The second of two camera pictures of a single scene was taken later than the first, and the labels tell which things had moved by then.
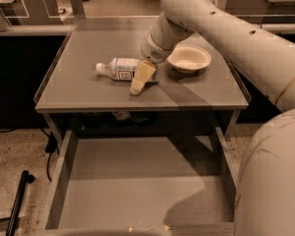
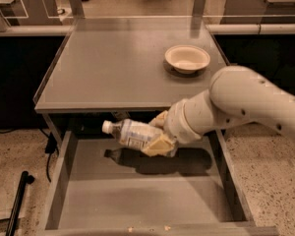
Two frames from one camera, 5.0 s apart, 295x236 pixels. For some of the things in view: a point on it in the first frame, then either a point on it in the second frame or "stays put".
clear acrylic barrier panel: (128, 8) stays put
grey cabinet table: (100, 68) stays put
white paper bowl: (189, 59) stays put
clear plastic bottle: (124, 69) → (132, 134)
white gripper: (151, 52) → (174, 122)
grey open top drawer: (180, 186) stays put
